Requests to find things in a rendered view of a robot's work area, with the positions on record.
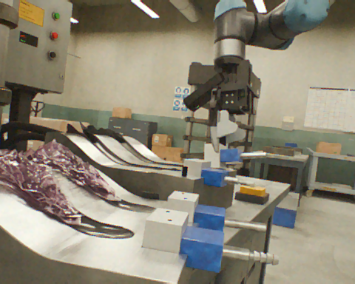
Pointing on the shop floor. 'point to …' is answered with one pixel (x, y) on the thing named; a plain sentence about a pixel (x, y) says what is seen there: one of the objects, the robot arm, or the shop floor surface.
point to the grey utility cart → (331, 184)
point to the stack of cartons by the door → (160, 146)
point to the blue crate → (284, 217)
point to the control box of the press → (36, 57)
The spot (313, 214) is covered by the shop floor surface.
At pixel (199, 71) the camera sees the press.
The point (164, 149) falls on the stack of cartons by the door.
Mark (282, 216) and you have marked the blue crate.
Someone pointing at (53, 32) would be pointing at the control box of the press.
